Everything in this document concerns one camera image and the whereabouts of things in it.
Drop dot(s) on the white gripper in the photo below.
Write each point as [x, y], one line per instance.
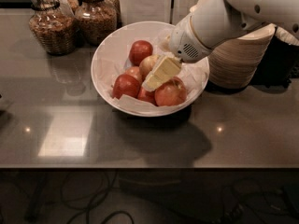
[184, 43]

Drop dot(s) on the yellowish top apple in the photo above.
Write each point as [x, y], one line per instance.
[147, 64]

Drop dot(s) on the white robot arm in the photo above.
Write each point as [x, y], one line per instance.
[257, 13]

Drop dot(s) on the red apple back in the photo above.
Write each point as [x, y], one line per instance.
[139, 51]

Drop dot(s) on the red apple under middle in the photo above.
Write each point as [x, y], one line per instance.
[134, 72]

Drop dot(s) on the red apple front right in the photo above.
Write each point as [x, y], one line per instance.
[172, 92]

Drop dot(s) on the small red apple front middle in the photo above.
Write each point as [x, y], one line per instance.
[146, 96]

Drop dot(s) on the red apple front left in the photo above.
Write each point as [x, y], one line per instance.
[125, 85]

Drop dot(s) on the white bowl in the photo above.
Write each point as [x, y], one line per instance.
[109, 47]

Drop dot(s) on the rear stack paper bowls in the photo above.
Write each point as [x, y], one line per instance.
[193, 8]

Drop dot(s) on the stack paper bowls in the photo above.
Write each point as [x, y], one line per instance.
[233, 63]
[193, 8]

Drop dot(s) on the front stack paper bowls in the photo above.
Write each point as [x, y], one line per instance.
[233, 63]

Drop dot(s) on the middle glass cereal jar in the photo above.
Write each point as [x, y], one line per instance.
[96, 20]

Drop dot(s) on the glass cereal jar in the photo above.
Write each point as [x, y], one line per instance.
[96, 20]
[53, 30]

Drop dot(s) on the left glass cereal jar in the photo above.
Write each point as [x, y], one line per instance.
[53, 30]

